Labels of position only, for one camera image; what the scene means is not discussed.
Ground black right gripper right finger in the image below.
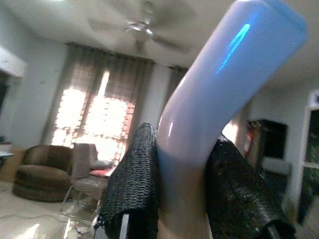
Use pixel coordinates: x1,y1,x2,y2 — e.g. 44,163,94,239
204,135,297,239

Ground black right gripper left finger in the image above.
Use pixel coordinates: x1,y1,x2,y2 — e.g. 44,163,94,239
94,122,160,239

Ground light blue broom handle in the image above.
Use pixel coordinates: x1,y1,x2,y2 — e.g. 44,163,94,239
157,0,308,239

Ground red cushion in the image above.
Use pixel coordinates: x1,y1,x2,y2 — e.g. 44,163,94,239
89,168,113,177

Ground grey pillow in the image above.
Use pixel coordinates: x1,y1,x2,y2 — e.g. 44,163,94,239
90,160,114,169

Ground clear acrylic chair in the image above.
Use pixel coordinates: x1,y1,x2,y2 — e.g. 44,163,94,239
59,142,108,226

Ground brown round armchair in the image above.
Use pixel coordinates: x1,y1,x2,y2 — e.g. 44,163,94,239
12,144,73,202

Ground brown sheer curtain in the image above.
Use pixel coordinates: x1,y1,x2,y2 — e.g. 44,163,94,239
41,44,155,170

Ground silver ceiling fan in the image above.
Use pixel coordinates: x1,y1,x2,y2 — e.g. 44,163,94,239
87,1,192,54

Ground black wall television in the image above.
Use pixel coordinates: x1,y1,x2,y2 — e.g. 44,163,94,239
251,119,289,160

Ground white door frame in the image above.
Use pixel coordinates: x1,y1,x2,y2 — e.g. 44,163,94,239
286,91,319,222

